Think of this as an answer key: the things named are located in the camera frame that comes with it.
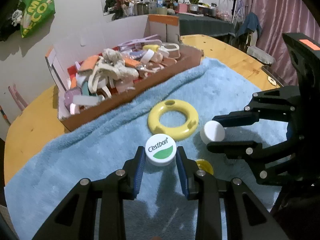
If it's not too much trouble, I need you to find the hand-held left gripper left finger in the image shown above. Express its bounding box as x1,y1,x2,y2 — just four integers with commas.
32,146,147,240

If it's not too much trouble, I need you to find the light blue fluffy towel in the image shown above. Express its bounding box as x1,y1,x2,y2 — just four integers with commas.
4,57,293,240

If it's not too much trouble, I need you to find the white cap with green label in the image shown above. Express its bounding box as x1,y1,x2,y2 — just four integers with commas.
145,134,177,167

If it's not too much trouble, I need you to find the small white plush keyring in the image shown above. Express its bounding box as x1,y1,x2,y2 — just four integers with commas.
11,9,23,27

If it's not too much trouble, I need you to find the pink wall sticker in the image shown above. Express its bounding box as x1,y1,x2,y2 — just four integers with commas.
7,84,28,112

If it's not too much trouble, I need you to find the pink curtain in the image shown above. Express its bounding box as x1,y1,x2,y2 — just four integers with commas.
240,0,320,85

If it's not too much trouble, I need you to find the yellow bottle cap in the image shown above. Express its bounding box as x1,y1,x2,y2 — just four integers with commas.
196,159,214,175

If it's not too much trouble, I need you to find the green shopping bag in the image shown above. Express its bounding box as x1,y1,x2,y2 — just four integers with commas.
20,0,56,38

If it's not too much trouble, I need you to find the beige fluffy plush toy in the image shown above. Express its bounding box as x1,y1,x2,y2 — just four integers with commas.
102,48,139,79

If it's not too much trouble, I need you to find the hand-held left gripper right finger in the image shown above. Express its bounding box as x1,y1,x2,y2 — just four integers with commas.
176,146,289,240

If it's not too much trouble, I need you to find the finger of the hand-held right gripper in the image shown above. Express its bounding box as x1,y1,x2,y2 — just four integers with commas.
212,86,303,129
207,136,304,185

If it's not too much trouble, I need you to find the orange cardboard box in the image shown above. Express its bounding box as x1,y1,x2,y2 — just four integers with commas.
45,14,204,132

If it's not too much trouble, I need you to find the blue cloth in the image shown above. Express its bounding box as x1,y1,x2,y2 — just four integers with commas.
237,12,262,39

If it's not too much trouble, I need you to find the beige hair claw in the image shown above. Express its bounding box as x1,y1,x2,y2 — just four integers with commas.
87,57,118,98

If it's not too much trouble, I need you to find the grey cloth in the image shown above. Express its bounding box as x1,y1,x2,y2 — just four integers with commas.
247,45,275,65

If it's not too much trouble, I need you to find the large purple plastic clip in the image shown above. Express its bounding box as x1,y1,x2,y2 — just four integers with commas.
117,35,160,52

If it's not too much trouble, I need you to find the orange flat pack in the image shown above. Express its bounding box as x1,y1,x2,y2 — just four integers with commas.
80,55,100,71

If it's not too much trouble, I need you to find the pile of assorted plastic pieces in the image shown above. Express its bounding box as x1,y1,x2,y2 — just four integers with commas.
64,35,180,115

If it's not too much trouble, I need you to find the yellow plastic ring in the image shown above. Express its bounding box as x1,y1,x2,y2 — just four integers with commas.
147,99,199,141

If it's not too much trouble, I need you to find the black hanging bag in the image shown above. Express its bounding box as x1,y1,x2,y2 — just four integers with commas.
0,2,25,42

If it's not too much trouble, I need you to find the counter with dark cloth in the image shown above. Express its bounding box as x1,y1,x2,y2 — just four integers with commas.
179,14,240,43

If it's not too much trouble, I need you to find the plain white bottle cap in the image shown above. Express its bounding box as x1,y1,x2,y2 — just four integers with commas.
200,121,225,145

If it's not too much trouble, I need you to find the round wooden table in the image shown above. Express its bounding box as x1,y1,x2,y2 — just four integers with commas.
4,34,280,188

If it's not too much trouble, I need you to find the row of jars and bottles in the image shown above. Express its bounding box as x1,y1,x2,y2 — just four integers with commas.
104,0,233,20

